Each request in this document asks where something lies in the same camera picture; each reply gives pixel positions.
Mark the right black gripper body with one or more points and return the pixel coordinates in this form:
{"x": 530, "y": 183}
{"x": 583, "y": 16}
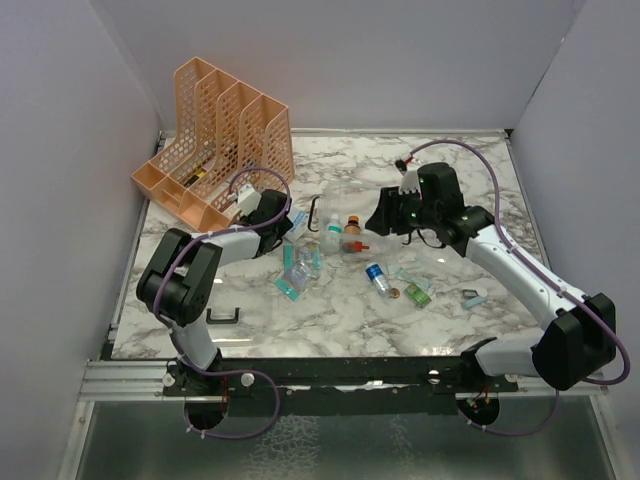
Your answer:
{"x": 415, "y": 213}

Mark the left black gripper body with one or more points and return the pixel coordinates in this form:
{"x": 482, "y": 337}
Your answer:
{"x": 282, "y": 229}

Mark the blue white medicine carton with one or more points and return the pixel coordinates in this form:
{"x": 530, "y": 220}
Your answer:
{"x": 299, "y": 220}

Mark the brown bottle orange cap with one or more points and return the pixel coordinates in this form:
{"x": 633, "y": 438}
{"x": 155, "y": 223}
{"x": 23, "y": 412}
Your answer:
{"x": 352, "y": 228}

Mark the clear plastic medicine box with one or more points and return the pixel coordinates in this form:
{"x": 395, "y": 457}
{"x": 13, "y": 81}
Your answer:
{"x": 351, "y": 198}

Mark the white bottle green cap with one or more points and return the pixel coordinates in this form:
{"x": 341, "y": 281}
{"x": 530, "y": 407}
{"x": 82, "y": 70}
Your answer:
{"x": 331, "y": 239}

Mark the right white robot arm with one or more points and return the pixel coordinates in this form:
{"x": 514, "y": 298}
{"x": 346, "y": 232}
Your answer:
{"x": 576, "y": 328}

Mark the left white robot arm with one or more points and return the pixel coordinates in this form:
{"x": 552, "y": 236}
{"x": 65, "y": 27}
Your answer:
{"x": 177, "y": 282}

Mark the green small medicine box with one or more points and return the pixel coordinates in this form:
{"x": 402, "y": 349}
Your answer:
{"x": 418, "y": 296}

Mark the blue labelled small bottle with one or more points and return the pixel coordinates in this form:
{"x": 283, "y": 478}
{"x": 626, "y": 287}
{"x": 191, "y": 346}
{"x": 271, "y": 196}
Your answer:
{"x": 378, "y": 279}

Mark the clear teal sachet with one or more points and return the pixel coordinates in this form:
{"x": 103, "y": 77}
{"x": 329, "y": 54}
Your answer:
{"x": 410, "y": 272}

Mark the clear teal blister packs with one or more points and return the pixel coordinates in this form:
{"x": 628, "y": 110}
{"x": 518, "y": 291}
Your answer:
{"x": 301, "y": 266}

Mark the peach plastic file organizer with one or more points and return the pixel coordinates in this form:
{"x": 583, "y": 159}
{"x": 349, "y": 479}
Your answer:
{"x": 228, "y": 134}

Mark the light blue clip item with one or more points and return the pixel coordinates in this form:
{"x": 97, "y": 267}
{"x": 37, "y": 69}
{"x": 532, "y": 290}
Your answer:
{"x": 473, "y": 297}

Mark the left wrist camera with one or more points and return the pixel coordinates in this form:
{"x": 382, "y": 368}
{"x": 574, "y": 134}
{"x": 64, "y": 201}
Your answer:
{"x": 247, "y": 199}

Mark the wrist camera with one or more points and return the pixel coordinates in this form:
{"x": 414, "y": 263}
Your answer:
{"x": 247, "y": 199}
{"x": 410, "y": 183}

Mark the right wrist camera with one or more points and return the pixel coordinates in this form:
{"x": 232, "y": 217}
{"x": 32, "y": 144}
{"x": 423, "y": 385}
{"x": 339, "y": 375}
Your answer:
{"x": 410, "y": 183}

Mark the black box lid handle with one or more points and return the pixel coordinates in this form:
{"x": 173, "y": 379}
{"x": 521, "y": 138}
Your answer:
{"x": 227, "y": 318}

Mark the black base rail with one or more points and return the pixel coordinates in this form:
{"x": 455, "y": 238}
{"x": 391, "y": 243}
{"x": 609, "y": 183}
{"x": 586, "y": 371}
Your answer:
{"x": 334, "y": 386}

